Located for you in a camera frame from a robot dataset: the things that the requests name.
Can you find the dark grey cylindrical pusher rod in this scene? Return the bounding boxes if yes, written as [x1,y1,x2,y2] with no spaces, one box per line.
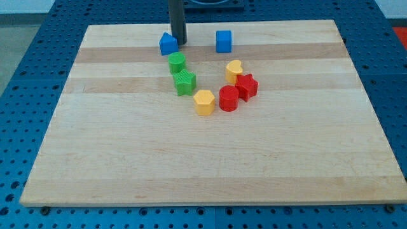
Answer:
[168,0,187,45]

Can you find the blue triangle block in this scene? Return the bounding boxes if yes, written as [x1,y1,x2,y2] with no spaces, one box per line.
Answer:
[159,32,179,55]

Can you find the green cylinder block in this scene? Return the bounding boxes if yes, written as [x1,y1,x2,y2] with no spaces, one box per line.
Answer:
[168,52,186,74]

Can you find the blue cube block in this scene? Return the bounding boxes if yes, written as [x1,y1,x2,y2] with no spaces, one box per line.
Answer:
[216,31,232,53]

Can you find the green star block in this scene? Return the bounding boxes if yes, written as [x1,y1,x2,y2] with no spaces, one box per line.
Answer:
[173,69,197,96]

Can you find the yellow heart block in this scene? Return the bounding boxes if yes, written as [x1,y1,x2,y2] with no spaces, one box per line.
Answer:
[225,60,243,85]

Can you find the yellow hexagon block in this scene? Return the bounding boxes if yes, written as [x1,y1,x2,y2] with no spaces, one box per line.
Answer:
[193,90,215,116]

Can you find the red cylinder block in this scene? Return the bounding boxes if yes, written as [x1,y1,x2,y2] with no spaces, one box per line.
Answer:
[219,85,239,112]

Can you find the red star block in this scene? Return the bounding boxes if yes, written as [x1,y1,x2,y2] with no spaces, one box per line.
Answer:
[235,73,259,102]

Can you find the light wooden board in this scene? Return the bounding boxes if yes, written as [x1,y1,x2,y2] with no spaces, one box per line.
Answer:
[20,20,406,207]

